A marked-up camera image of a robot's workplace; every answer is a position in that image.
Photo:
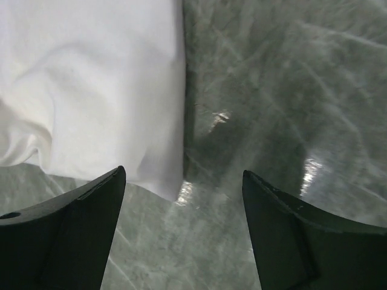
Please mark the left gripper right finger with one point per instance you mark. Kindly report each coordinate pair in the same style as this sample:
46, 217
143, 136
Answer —
299, 246

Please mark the white Coca-Cola t-shirt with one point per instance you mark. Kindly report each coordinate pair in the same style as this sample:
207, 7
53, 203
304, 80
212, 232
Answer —
87, 86

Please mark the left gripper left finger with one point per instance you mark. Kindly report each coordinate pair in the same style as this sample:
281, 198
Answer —
64, 242

